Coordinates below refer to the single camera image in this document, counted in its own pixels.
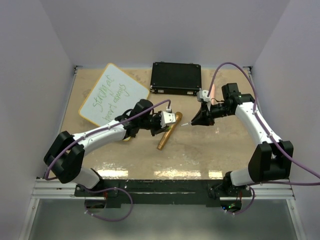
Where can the yellow framed whiteboard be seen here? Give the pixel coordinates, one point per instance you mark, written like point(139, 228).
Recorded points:
point(113, 93)

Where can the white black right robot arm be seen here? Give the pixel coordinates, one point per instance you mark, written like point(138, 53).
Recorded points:
point(270, 159)

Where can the pink small object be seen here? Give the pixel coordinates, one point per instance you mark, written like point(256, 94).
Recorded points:
point(212, 95)

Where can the black hard case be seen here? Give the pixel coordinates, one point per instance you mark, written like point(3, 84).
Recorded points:
point(175, 78)

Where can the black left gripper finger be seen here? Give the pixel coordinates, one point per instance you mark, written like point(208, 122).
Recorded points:
point(156, 131)
point(156, 117)

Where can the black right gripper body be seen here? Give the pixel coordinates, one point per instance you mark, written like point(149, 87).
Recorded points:
point(219, 110)

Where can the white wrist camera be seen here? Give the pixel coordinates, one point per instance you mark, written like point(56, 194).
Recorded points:
point(167, 119)
point(203, 96)

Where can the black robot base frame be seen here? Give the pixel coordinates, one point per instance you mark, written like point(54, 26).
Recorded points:
point(207, 192)

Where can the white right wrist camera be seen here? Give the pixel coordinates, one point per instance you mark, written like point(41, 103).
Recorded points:
point(203, 96)

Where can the gold microphone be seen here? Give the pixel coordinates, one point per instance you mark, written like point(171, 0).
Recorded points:
point(166, 136)

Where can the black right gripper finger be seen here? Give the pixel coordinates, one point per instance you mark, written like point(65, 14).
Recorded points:
point(203, 113)
point(202, 121)

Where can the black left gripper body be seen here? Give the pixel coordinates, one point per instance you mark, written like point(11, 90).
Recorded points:
point(149, 124)

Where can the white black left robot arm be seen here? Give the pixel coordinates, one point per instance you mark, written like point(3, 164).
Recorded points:
point(64, 159)

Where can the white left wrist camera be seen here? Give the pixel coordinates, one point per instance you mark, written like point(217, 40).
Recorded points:
point(167, 119)

